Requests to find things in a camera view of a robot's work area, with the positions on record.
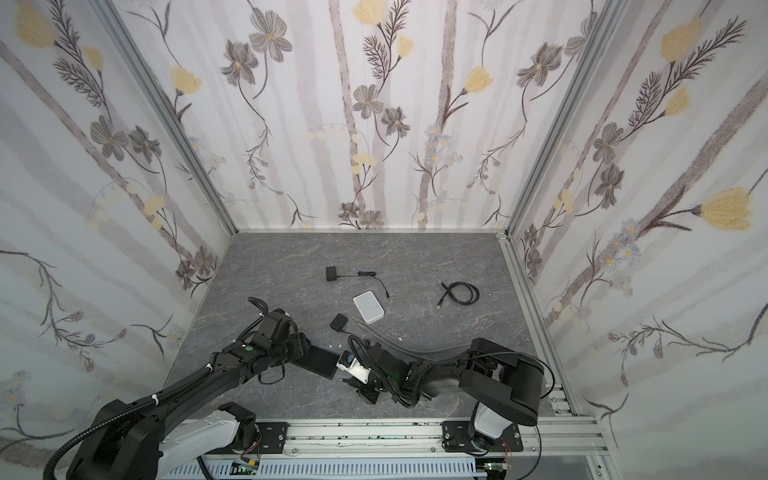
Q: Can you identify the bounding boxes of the coiled black cable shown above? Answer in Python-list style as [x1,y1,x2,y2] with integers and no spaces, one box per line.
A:
[436,280,481,311]

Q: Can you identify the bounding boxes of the black network switch box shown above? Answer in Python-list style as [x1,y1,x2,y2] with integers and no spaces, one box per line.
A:
[292,346,339,380]

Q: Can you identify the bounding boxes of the white rectangular device box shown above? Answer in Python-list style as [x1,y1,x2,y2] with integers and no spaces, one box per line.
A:
[353,291,385,324]

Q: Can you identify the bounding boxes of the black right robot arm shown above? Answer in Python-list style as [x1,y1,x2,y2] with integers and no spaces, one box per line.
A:
[336,335,554,427]

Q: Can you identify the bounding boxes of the white slotted cable duct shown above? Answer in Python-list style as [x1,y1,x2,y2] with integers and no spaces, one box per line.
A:
[165,458,487,479]

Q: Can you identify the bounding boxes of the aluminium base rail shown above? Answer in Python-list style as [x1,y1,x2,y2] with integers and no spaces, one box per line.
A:
[161,386,620,479]

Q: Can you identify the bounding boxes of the grey flat cable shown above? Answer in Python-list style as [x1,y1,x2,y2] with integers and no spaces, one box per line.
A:
[359,321,475,362]

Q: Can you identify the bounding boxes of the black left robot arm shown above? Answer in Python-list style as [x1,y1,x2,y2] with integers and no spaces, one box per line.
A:
[42,297,312,479]

